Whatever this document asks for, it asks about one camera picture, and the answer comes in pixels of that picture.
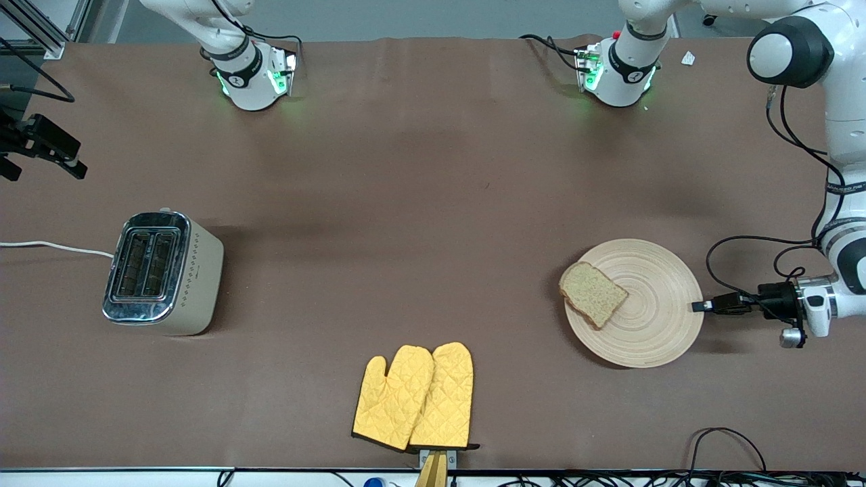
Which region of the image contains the yellow quilted oven mitt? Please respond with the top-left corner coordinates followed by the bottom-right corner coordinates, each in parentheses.
top-left (408, 342), bottom-right (480, 452)
top-left (351, 345), bottom-right (435, 453)

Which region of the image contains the black right base cable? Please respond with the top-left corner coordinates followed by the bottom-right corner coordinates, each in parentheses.
top-left (240, 26), bottom-right (303, 68)

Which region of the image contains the chrome beige two-slot toaster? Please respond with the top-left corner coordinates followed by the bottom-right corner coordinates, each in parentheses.
top-left (101, 208), bottom-right (225, 337)

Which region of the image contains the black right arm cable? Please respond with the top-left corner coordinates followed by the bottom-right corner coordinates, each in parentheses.
top-left (0, 37), bottom-right (75, 103)

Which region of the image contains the aluminium frame profile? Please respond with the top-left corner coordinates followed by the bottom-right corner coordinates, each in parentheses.
top-left (0, 0), bottom-right (92, 60)

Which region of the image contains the brown bread slice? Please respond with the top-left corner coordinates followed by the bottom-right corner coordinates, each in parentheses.
top-left (559, 261), bottom-right (629, 331)

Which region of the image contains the black left base cable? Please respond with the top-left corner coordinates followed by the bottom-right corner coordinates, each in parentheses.
top-left (520, 34), bottom-right (584, 71)

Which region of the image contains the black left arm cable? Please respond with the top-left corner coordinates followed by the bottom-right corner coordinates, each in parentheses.
top-left (704, 85), bottom-right (834, 305)

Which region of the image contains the grey metal bracket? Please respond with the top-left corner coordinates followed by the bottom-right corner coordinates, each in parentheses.
top-left (418, 448), bottom-right (458, 471)

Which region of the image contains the black looped cable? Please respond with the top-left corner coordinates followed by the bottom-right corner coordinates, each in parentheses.
top-left (687, 427), bottom-right (769, 474)

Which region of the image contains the brown table mat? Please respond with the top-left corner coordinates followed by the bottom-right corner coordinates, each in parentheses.
top-left (0, 35), bottom-right (866, 472)

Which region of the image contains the white toaster power cable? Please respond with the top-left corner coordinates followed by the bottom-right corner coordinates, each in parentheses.
top-left (0, 240), bottom-right (116, 260)

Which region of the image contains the round wooden plate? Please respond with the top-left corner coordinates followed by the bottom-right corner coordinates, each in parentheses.
top-left (564, 238), bottom-right (705, 369)

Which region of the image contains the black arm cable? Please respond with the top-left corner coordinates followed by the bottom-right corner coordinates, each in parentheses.
top-left (0, 37), bottom-right (75, 103)
top-left (704, 85), bottom-right (834, 305)

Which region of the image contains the black base cable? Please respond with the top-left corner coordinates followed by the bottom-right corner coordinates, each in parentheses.
top-left (520, 34), bottom-right (584, 71)
top-left (240, 26), bottom-right (303, 68)

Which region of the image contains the black cable bundle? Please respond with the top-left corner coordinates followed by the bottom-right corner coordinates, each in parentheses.
top-left (501, 472), bottom-right (866, 487)

